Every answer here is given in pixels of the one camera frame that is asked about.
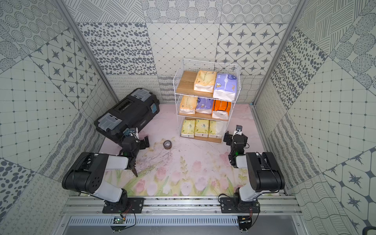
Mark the orange tissue pack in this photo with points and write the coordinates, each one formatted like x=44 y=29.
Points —
x=221 y=109

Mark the white wire wooden shelf rack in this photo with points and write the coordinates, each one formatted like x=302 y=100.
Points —
x=205 y=96

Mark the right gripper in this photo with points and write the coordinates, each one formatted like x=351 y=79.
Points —
x=232 y=138

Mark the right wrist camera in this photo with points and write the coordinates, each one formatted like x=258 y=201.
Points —
x=238 y=129

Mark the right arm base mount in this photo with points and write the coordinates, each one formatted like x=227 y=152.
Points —
x=239 y=205

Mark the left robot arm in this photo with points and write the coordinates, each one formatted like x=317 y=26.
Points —
x=87 y=173

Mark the green circuit board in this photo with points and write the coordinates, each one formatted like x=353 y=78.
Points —
x=118 y=220

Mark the purple tissue pack top shelf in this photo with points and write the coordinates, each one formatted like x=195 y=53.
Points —
x=225 y=87

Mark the green tissue pack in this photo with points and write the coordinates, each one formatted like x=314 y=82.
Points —
x=202 y=128
x=188 y=128
x=217 y=129

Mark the brown tape roll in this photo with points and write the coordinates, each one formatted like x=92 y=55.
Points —
x=167 y=144

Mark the green tissue pack right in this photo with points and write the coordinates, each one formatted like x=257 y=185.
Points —
x=217 y=129

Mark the black plastic toolbox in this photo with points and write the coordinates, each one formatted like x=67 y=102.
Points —
x=136 y=110

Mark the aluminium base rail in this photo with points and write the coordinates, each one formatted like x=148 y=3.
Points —
x=185 y=205

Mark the yellow tissue pack shelf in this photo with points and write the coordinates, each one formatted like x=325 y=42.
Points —
x=205 y=81
x=188 y=105

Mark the green tissue pack left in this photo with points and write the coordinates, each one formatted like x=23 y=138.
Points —
x=188 y=128

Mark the yellow tissue pack top shelf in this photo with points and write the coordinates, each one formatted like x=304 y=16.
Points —
x=205 y=81

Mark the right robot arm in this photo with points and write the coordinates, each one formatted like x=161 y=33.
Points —
x=264 y=173

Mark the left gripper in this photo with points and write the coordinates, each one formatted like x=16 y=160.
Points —
x=132 y=158

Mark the purple tissue pack shelf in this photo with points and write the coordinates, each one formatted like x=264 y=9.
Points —
x=204 y=106
x=225 y=87

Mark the green tissue pack middle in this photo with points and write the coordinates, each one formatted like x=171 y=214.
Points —
x=202 y=128

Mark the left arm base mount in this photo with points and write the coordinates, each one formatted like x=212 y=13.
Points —
x=123 y=205

